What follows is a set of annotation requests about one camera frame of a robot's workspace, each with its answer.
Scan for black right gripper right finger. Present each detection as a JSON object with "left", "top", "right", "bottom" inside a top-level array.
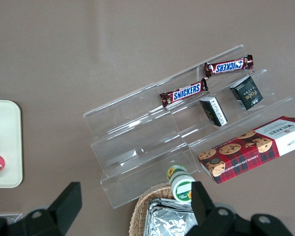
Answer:
[{"left": 186, "top": 180, "right": 294, "bottom": 236}]

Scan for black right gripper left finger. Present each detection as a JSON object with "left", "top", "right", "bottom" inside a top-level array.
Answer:
[{"left": 0, "top": 181, "right": 83, "bottom": 236}]

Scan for foil-wrapped sandwich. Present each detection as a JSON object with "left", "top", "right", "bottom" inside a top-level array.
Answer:
[{"left": 145, "top": 197, "right": 200, "bottom": 236}]

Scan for woven wicker basket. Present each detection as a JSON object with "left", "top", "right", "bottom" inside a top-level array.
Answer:
[{"left": 129, "top": 182, "right": 195, "bottom": 236}]

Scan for cream plastic tray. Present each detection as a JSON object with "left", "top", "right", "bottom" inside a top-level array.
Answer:
[{"left": 0, "top": 99, "right": 24, "bottom": 189}]

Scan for small clear plastic piece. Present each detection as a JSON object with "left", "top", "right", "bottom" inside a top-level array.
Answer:
[{"left": 0, "top": 212, "right": 23, "bottom": 224}]

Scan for white bottle with sunflower label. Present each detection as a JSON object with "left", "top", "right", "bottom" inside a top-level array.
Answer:
[{"left": 166, "top": 164, "right": 196, "bottom": 205}]

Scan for red tartan Walkers cookie box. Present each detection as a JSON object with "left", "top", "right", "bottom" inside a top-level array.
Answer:
[{"left": 197, "top": 116, "right": 295, "bottom": 185}]

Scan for clear acrylic stepped riser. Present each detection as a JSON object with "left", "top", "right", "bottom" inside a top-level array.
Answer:
[
  {"left": 156, "top": 44, "right": 295, "bottom": 173},
  {"left": 83, "top": 83, "right": 200, "bottom": 209}
]

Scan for black box with white side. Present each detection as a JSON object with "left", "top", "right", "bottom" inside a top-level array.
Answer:
[{"left": 199, "top": 96, "right": 229, "bottom": 128}]

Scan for black box with gold print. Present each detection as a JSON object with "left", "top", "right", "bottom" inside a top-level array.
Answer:
[{"left": 229, "top": 75, "right": 265, "bottom": 111}]

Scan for Snickers chocolate bar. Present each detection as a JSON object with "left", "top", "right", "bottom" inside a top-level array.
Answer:
[
  {"left": 204, "top": 54, "right": 254, "bottom": 78},
  {"left": 159, "top": 78, "right": 209, "bottom": 108}
]

